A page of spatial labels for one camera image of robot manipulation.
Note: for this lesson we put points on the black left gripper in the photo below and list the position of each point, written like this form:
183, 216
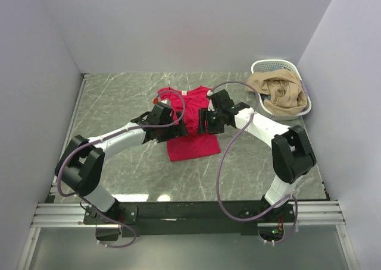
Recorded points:
177, 130

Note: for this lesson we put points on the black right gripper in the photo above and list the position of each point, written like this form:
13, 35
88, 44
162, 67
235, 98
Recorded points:
203, 115

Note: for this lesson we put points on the red t-shirt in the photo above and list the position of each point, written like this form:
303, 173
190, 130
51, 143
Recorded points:
193, 145

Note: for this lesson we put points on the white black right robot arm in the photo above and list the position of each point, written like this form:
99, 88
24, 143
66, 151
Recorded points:
291, 150

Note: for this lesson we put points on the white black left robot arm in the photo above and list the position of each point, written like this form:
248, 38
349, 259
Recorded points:
80, 167

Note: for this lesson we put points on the white perforated laundry basket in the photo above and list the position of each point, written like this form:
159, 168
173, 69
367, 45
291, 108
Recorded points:
271, 65

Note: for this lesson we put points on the tan t-shirt in basket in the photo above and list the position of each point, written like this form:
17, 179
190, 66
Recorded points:
287, 97

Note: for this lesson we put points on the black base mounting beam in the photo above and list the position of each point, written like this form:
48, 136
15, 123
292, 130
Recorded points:
180, 218

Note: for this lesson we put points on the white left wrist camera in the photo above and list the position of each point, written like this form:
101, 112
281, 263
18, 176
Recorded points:
163, 101

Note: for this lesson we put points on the aluminium frame rail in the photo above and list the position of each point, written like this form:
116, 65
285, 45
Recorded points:
67, 215

